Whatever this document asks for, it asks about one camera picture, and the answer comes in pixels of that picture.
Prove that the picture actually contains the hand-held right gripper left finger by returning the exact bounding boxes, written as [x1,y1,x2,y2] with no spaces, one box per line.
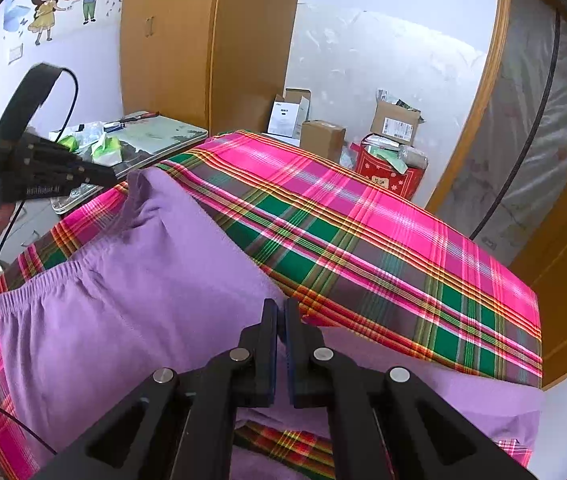
[28,299,280,480]

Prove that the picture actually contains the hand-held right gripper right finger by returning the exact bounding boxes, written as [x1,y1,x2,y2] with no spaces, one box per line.
[284,298,539,480]

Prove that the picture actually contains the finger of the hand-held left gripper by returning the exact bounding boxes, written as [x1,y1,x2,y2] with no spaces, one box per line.
[66,152,126,192]

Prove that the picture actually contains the purple pants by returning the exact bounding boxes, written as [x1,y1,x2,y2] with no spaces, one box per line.
[0,167,545,480]

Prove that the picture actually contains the grey folding table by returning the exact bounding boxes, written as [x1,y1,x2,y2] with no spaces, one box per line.
[50,110,209,216]

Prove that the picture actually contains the pink plaid blanket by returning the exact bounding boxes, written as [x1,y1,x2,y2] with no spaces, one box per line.
[0,130,544,480]

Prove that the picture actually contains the wooden wardrobe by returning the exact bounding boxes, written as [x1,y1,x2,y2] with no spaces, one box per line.
[119,0,307,136]

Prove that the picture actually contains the red gift bag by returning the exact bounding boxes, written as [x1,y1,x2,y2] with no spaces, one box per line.
[353,132,429,201]

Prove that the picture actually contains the white cardboard box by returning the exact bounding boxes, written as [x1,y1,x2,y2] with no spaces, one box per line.
[268,89,311,147]

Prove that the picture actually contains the small brown cardboard box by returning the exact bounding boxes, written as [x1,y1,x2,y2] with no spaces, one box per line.
[302,120,347,163]

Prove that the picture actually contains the open brown cardboard box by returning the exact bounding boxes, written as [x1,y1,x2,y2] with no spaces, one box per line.
[371,97,427,147]

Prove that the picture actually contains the wooden door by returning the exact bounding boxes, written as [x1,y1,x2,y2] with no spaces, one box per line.
[508,60,567,391]

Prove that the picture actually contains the red handled tool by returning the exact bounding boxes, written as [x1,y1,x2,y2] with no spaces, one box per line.
[106,111,159,126]

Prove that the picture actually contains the cartoon wall sticker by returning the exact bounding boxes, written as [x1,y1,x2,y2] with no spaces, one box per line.
[3,0,129,46]

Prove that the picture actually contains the wooden door frame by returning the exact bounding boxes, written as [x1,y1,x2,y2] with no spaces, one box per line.
[423,0,514,211]

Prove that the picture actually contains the black hanging cable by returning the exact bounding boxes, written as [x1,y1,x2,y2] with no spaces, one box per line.
[468,7,563,241]

